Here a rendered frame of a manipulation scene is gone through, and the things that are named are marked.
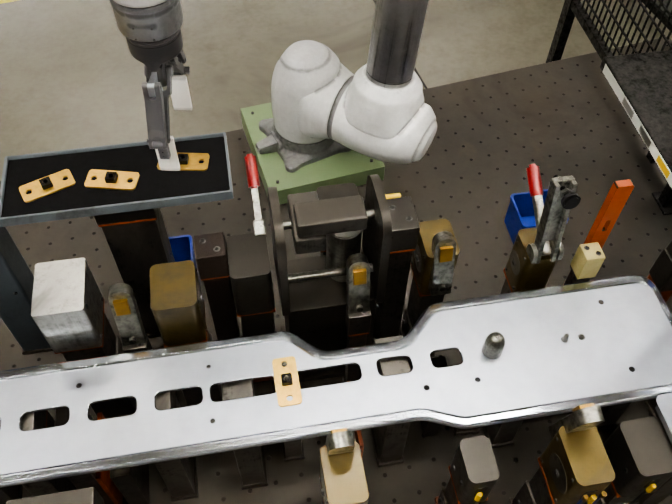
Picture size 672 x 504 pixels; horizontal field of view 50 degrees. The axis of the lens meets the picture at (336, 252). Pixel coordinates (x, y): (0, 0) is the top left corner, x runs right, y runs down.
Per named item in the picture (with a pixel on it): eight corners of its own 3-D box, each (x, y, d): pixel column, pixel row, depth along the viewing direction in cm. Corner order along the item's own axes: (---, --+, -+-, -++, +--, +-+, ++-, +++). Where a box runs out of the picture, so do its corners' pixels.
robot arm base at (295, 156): (242, 130, 181) (241, 114, 177) (320, 102, 188) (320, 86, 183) (274, 180, 173) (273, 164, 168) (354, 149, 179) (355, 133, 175)
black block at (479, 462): (446, 554, 128) (474, 504, 105) (432, 499, 134) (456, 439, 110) (475, 549, 129) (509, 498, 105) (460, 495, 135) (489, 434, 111)
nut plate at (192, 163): (156, 169, 120) (155, 164, 119) (160, 153, 122) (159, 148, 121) (207, 171, 120) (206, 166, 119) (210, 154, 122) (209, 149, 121)
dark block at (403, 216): (375, 353, 152) (390, 231, 118) (369, 325, 156) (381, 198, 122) (398, 350, 152) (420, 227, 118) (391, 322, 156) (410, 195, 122)
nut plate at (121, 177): (83, 187, 117) (81, 182, 116) (90, 170, 119) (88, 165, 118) (134, 190, 117) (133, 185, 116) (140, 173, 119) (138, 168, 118)
